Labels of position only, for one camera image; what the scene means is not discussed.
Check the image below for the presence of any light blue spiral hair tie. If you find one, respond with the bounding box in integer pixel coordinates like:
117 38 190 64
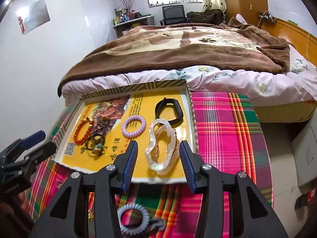
117 202 151 236

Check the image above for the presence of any dark red bead bracelet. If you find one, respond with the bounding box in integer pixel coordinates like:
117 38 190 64
91 116 112 139

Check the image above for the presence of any translucent pink hair claw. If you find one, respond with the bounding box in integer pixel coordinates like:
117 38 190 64
145 118 179 176

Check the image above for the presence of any striped yellow cardboard tray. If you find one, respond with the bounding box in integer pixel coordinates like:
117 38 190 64
54 80 198 184

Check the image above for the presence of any colourful plaid tablecloth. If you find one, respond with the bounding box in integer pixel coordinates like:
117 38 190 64
22 92 274 237

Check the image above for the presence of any black wristband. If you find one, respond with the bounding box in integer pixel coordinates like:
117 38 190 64
155 97 184 126

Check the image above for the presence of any desk with clutter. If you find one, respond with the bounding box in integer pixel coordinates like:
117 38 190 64
113 8 155 38

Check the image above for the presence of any brown paw print blanket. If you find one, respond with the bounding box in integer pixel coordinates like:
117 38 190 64
57 18 290 96

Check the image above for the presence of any black office chair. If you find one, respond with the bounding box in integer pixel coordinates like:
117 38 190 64
160 5 187 26

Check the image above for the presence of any wooden headboard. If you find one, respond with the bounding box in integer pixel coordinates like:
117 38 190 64
261 19 317 66

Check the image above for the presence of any black cord bracelet with bead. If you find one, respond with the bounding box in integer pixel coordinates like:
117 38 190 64
84 134 109 158

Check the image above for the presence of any purple spiral hair tie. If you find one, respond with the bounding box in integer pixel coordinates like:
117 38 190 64
121 114 147 139

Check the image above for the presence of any wall poster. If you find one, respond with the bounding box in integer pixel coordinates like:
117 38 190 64
16 0 50 35

